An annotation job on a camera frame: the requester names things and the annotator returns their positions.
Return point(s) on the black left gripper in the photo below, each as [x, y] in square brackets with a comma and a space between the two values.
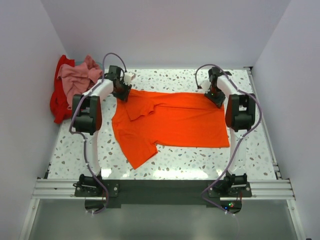
[123, 97]

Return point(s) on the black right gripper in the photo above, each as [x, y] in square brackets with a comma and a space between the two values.
[218, 101]

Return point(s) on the orange t shirt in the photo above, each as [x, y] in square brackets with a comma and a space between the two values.
[180, 119]

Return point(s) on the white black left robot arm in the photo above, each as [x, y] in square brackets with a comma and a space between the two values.
[87, 121]

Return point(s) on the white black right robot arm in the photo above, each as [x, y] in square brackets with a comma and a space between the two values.
[240, 117]

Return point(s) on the pink t shirt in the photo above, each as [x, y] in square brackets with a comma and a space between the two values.
[78, 79]

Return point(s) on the teal laundry basket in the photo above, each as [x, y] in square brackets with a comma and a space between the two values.
[100, 65]

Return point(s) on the red t shirt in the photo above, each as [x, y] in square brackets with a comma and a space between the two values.
[58, 103]

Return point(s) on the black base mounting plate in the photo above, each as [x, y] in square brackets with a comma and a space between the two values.
[233, 205]

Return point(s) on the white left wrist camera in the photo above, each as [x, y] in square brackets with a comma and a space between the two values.
[129, 76]

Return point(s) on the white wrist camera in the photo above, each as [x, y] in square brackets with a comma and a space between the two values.
[129, 76]
[205, 85]

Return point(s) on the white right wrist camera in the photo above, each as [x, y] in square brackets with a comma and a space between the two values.
[205, 85]

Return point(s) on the aluminium front frame rail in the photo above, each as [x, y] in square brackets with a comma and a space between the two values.
[258, 189]

